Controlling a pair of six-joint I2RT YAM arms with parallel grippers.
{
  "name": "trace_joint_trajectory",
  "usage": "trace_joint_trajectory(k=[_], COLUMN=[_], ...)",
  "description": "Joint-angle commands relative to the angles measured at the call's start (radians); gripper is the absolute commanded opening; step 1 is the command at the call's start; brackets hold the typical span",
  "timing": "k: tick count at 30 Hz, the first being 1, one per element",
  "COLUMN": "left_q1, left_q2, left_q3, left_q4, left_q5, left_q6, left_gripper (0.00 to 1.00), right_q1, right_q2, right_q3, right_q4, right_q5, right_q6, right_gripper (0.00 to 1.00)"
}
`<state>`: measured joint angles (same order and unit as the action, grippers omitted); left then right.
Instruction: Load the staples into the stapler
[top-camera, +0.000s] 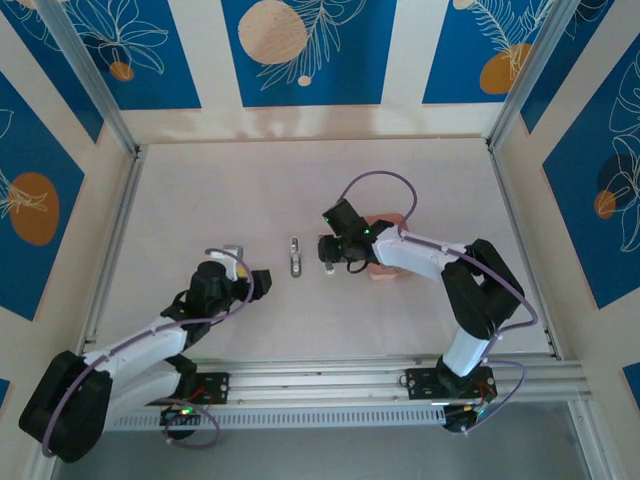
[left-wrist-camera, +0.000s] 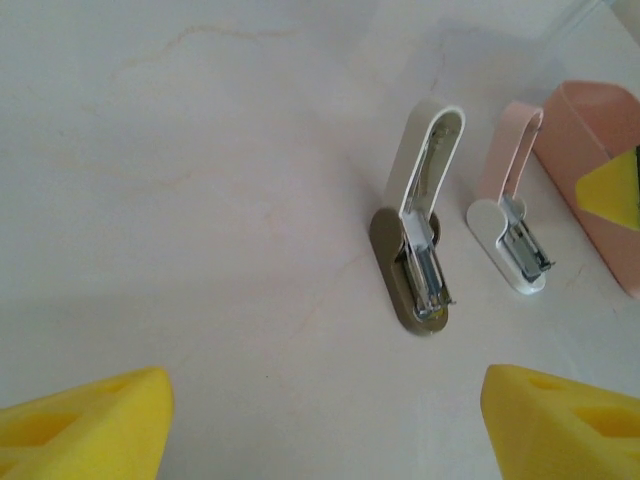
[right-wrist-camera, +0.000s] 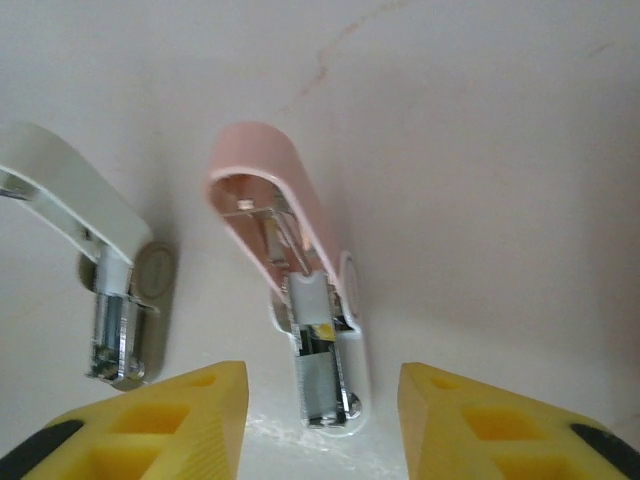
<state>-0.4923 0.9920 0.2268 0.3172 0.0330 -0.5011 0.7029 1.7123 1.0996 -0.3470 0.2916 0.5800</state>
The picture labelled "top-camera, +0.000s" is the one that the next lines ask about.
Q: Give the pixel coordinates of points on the white pink mini stapler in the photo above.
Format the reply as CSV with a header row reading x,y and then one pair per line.
x,y
329,269

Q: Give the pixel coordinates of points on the grey mini stapler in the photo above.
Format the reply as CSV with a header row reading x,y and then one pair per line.
x,y
296,265

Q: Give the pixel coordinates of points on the pink plastic tray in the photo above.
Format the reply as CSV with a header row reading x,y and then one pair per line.
x,y
390,220

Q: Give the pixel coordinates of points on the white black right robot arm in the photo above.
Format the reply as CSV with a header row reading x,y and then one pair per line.
x,y
415,257

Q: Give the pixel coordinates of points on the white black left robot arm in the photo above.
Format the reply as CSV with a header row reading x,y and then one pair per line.
x,y
140,345

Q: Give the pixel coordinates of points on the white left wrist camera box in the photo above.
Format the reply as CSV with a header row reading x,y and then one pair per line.
x,y
227,260

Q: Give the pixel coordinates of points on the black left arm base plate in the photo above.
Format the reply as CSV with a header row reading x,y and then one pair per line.
x,y
217,387

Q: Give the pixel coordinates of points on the aluminium table side rail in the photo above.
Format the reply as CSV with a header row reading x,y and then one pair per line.
x,y
125,210
501,175

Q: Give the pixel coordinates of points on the aluminium base rail beam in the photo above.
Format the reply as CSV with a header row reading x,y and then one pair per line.
x,y
325,385

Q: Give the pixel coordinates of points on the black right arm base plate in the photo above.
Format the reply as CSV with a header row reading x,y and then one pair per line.
x,y
420,385

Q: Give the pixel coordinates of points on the aluminium frame post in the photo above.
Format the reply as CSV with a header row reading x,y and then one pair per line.
x,y
90,75
530,65

